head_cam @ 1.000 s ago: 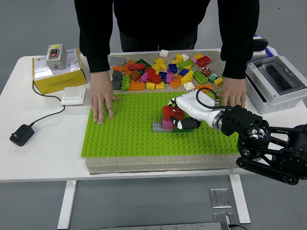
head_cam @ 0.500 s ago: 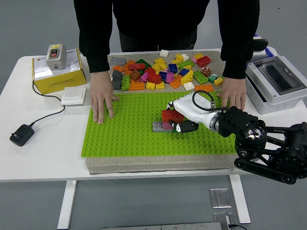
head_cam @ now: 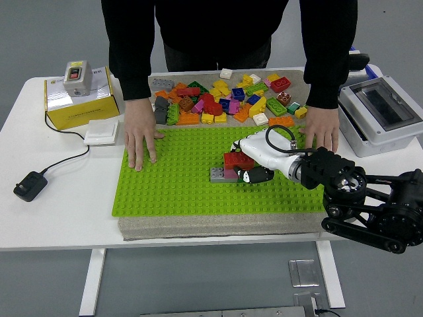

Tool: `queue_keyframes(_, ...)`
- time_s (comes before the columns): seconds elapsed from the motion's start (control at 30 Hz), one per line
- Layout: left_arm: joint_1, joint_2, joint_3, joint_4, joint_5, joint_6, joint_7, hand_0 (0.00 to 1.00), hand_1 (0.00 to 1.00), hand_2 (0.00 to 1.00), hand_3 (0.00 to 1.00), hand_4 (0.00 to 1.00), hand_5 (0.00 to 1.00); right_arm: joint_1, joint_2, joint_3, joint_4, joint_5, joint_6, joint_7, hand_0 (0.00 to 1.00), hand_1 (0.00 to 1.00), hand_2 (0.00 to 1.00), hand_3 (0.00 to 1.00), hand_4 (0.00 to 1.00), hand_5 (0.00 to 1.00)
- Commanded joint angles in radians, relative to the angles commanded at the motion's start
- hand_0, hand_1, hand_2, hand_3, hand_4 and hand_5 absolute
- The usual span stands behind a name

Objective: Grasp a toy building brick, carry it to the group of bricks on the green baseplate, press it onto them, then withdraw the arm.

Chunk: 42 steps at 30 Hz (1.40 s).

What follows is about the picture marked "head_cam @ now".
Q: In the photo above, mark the grey two by four brick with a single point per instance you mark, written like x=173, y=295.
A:
x=163, y=85

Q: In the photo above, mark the blue brick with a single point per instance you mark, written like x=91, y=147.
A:
x=225, y=104
x=238, y=93
x=253, y=99

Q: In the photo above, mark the person's right hand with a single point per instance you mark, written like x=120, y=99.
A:
x=140, y=128

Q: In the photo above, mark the grey electrical enclosure box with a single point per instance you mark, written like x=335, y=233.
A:
x=380, y=145

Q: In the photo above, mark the pink two by two brick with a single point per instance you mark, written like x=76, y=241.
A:
x=230, y=173

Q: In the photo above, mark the orange brick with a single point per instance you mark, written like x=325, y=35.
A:
x=181, y=86
x=243, y=114
x=162, y=94

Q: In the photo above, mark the person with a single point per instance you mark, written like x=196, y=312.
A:
x=215, y=26

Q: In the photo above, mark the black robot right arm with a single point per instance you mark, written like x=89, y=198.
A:
x=327, y=168

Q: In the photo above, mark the metal floor plate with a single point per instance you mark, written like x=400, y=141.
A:
x=304, y=272
x=305, y=301

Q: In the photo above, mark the red two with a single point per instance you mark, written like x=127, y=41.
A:
x=236, y=160
x=188, y=92

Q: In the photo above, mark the black power adapter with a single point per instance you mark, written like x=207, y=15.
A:
x=29, y=186

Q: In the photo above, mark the pink brick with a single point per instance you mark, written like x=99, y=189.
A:
x=198, y=106
x=267, y=83
x=234, y=106

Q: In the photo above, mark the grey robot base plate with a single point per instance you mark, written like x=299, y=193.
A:
x=231, y=312

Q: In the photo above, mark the grey push-button switch box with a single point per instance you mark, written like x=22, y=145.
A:
x=82, y=82

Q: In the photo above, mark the green white brick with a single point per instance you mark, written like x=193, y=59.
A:
x=293, y=108

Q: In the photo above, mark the white table leg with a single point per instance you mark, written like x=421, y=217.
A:
x=330, y=274
x=92, y=280

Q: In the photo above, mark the yellow cardboard box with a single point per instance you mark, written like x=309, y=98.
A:
x=82, y=112

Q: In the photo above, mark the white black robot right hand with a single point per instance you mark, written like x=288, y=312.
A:
x=261, y=148

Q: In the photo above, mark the brown brick white studs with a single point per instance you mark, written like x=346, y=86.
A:
x=284, y=98

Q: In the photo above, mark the white square tile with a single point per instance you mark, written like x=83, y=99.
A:
x=255, y=78
x=260, y=119
x=226, y=73

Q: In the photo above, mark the person's left hand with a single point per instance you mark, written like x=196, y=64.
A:
x=322, y=128

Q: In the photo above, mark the black plug adapter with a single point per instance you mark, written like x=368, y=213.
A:
x=359, y=61

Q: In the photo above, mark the green studded baseplate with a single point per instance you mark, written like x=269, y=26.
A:
x=181, y=195

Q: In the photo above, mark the orange two by four brick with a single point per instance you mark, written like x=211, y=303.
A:
x=281, y=121
x=188, y=119

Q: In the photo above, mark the grey-brown foam mat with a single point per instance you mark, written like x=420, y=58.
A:
x=198, y=228

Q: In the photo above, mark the dark grey slope brick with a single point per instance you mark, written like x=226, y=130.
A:
x=162, y=102

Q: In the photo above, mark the blue plastic bin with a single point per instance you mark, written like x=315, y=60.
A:
x=373, y=70

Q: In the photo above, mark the person's right forearm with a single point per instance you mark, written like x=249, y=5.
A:
x=135, y=72

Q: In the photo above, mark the large red brick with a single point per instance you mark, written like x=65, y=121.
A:
x=213, y=107

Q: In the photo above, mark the dark green brick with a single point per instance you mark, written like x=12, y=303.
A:
x=196, y=84

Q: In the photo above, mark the person's left forearm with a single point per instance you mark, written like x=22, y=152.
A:
x=325, y=76

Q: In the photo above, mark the yellow curved slope brick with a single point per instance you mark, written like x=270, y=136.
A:
x=257, y=108

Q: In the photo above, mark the lime green two by four brick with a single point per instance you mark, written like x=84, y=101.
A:
x=276, y=106

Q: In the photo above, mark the white wall switch panel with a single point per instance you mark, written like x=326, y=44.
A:
x=100, y=132

